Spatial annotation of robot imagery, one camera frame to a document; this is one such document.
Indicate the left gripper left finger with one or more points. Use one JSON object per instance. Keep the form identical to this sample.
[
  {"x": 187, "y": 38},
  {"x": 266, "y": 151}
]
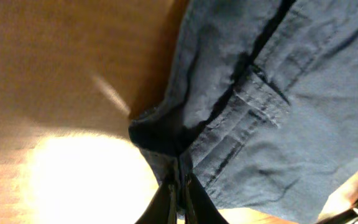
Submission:
[{"x": 163, "y": 207}]

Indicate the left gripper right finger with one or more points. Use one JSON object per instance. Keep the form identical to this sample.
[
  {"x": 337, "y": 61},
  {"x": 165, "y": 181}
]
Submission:
[{"x": 199, "y": 209}]

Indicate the navy blue shorts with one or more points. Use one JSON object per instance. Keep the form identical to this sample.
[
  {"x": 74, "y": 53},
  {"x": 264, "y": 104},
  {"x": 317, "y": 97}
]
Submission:
[{"x": 261, "y": 104}]

